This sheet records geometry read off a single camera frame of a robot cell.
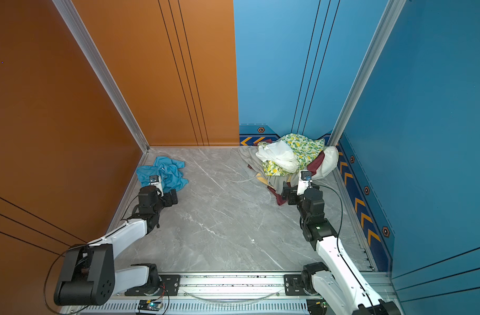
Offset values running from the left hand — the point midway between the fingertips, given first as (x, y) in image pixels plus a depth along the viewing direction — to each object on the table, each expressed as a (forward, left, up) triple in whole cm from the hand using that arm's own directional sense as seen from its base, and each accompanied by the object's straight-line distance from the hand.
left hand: (165, 189), depth 90 cm
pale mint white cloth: (+21, -84, -5) cm, 87 cm away
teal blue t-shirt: (+13, +2, -2) cm, 13 cm away
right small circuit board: (-43, -64, -10) cm, 78 cm away
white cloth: (+22, -55, +2) cm, 60 cm away
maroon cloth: (+16, -72, -2) cm, 74 cm away
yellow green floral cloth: (+28, -69, 0) cm, 74 cm away
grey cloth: (+27, -39, -5) cm, 48 cm away
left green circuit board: (-43, -3, -11) cm, 45 cm away
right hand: (-3, -57, +12) cm, 59 cm away
